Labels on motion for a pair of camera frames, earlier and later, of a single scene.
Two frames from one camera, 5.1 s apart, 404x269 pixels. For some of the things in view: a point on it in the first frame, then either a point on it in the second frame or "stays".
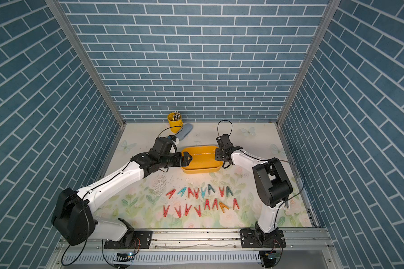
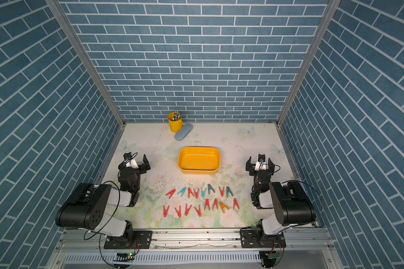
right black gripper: x=217 y=151 to x=252 y=168
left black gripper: x=179 y=162 to x=141 y=167
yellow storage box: x=203 y=159 stays
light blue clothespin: x=203 y=192 stays
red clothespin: x=189 y=191 stays
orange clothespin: x=223 y=206 stays
